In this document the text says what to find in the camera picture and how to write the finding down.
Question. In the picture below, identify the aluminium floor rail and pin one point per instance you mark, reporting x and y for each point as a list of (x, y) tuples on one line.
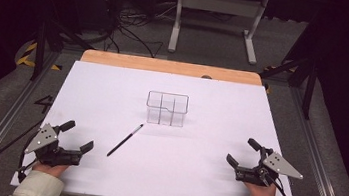
[(316, 155), (1, 123)]

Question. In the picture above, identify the person's left hand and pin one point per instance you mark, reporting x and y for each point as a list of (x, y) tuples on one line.
[(51, 169)]

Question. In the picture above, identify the white table mat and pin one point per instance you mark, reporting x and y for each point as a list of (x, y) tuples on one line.
[(187, 166)]

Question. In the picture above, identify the white metal stand frame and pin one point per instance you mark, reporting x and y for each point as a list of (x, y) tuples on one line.
[(221, 4)]

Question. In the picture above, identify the person's right hand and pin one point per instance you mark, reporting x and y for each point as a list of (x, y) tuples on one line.
[(260, 192)]

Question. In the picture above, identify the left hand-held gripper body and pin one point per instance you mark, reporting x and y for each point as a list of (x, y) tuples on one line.
[(54, 155)]

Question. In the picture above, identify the black pen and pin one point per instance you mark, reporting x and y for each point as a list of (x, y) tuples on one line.
[(123, 141)]

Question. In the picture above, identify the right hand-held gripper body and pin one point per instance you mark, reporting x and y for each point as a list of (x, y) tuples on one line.
[(281, 166)]

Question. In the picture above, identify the clear plastic organizer box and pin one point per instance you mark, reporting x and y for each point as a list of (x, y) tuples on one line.
[(160, 109)]

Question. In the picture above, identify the black tripod stand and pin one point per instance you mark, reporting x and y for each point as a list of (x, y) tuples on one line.
[(38, 51), (309, 94)]

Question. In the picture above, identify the yellow black floor tape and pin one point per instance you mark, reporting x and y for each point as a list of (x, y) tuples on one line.
[(24, 59)]

